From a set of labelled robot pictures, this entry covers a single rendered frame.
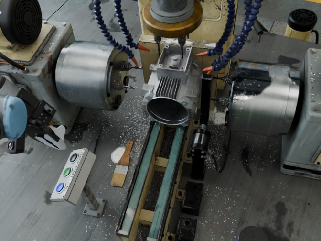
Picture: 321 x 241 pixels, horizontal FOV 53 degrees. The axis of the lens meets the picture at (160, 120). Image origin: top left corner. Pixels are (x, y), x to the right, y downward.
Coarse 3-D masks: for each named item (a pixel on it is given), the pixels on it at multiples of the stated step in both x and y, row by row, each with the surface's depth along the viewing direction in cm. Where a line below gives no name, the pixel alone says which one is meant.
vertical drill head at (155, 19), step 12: (156, 0) 92; (168, 0) 88; (180, 0) 89; (192, 0) 94; (144, 12) 96; (156, 12) 92; (168, 12) 92; (180, 12) 91; (192, 12) 93; (144, 24) 96; (156, 24) 92; (168, 24) 92; (180, 24) 92; (192, 24) 92; (156, 36) 98; (168, 36) 93; (180, 36) 93
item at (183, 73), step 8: (168, 48) 114; (176, 48) 115; (184, 48) 114; (160, 56) 112; (176, 56) 113; (184, 56) 115; (192, 56) 116; (160, 64) 110; (168, 64) 114; (176, 64) 111; (184, 64) 113; (160, 72) 110; (168, 72) 109; (176, 72) 108; (184, 72) 107; (184, 80) 110
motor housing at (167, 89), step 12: (156, 72) 119; (156, 84) 114; (168, 84) 111; (180, 84) 109; (192, 84) 114; (144, 96) 114; (156, 96) 109; (168, 96) 107; (180, 96) 109; (144, 108) 116; (156, 108) 121; (168, 108) 124; (180, 108) 123; (192, 108) 110; (168, 120) 121; (180, 120) 119
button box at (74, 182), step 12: (84, 156) 98; (72, 168) 97; (84, 168) 97; (60, 180) 97; (72, 180) 93; (84, 180) 97; (60, 192) 92; (72, 192) 93; (60, 204) 95; (72, 204) 92
